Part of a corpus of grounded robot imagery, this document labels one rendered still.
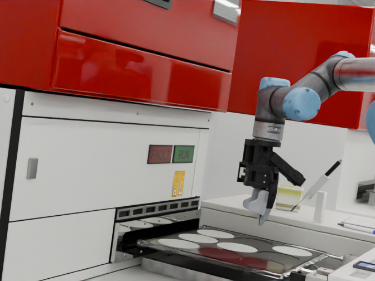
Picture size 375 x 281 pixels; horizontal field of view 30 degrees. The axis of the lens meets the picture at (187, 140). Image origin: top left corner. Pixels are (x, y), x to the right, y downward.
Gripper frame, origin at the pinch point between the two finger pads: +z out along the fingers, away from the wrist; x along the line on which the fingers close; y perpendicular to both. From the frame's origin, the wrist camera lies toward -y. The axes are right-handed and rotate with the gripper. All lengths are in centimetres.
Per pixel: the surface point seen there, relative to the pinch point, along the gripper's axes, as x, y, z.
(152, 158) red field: -6.7, 28.8, -11.9
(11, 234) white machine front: 28, 62, 2
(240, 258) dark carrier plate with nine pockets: 12.1, 9.7, 7.2
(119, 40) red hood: 17, 45, -37
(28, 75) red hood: 29, 63, -27
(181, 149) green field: -17.6, 18.6, -14.0
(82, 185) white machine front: 13, 48, -6
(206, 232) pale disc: -16.5, 8.6, 7.2
